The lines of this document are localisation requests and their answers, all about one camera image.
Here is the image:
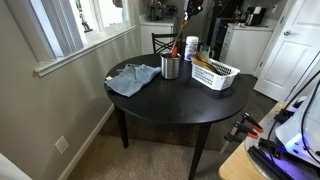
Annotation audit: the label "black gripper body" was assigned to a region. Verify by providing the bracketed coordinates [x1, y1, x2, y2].
[185, 0, 205, 12]

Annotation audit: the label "brown wooden spoon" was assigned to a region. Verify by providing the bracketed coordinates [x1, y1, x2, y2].
[173, 18, 190, 50]

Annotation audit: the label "light wooden spoon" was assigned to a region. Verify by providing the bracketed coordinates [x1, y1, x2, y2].
[196, 51, 210, 64]

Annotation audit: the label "silver metal tin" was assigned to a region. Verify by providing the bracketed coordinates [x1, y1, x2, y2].
[160, 52, 182, 81]

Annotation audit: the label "wooden utensils in basket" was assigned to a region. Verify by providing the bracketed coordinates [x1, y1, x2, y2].
[200, 59, 224, 77]

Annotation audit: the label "white plastic basket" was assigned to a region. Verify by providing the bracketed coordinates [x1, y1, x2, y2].
[190, 58, 241, 92]

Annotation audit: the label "wipes canister with white lid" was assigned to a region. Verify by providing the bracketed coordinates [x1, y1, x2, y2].
[183, 35, 200, 62]

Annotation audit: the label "red silicone spatula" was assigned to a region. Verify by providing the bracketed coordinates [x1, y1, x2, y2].
[170, 46, 179, 59]

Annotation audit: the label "teal mug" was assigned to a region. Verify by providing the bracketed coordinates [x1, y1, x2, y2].
[199, 44, 215, 62]

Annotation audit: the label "white counter cabinet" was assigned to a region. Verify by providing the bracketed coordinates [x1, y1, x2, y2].
[139, 14, 176, 56]

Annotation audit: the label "light wooden spatula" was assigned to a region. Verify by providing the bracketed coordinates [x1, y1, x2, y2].
[190, 55, 215, 74]

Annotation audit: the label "black coffee maker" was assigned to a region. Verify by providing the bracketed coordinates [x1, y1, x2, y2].
[244, 5, 268, 27]

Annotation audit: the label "white drawer cabinet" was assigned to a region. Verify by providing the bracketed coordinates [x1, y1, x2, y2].
[219, 22, 275, 76]

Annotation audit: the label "light blue cloth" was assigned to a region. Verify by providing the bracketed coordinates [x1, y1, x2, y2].
[103, 63, 162, 99]

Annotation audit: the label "round black table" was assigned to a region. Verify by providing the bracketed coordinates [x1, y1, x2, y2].
[103, 53, 256, 180]

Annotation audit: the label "small window figurine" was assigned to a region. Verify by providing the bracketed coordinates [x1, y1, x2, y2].
[77, 6, 95, 34]

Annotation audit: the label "white door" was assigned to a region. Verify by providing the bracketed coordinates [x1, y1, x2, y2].
[253, 0, 320, 103]

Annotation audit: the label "black orange clamp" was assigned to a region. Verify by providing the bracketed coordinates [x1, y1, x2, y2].
[241, 112, 265, 134]
[219, 121, 260, 155]

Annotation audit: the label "wooden robot stand top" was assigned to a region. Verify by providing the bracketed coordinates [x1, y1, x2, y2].
[217, 101, 320, 180]

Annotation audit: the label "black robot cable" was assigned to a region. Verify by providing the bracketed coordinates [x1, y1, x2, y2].
[265, 49, 320, 165]

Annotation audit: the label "white wall outlet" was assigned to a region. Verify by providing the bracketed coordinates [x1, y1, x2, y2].
[54, 135, 70, 155]

